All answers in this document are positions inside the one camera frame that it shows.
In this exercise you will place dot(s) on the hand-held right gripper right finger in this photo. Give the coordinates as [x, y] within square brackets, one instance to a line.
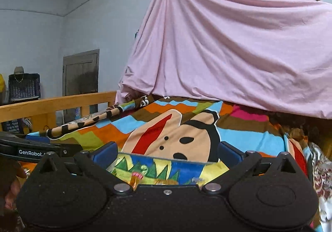
[229, 153]

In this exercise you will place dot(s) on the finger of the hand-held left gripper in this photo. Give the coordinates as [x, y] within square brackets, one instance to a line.
[37, 139]

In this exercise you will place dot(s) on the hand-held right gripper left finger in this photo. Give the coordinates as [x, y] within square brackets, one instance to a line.
[106, 153]

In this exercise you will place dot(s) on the person's left hand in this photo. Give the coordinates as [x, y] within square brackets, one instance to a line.
[11, 193]

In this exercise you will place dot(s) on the brown striped rolled mat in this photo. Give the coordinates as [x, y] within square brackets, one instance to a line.
[85, 121]

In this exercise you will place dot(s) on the black plastic crate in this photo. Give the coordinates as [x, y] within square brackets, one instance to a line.
[24, 88]

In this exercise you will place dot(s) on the colourful cartoon printed blanket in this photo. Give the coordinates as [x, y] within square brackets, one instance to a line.
[160, 128]

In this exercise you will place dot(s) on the grey hat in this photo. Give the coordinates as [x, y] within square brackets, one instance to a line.
[19, 70]

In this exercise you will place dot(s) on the brown wooden door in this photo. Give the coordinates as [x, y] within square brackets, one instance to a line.
[81, 78]

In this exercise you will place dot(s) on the red white floral cloth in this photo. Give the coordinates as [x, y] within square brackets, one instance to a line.
[321, 175]

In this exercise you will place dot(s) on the pink hanging sheet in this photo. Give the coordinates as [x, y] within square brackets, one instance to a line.
[233, 45]

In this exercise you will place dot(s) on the wooden bed rail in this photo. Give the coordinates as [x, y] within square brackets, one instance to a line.
[51, 103]

